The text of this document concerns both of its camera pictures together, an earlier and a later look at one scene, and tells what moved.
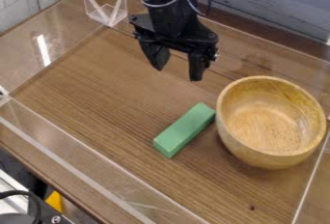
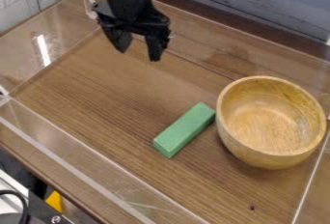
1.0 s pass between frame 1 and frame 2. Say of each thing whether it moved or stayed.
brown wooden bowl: stayed
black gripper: moved
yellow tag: stayed
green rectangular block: stayed
